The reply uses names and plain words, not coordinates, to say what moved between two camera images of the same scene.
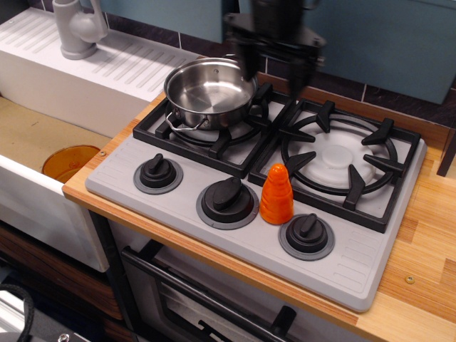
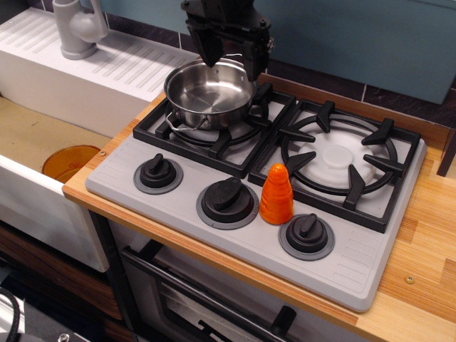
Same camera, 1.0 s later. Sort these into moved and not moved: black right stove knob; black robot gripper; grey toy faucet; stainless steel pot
Moved: black robot gripper
Not moved: stainless steel pot; grey toy faucet; black right stove knob
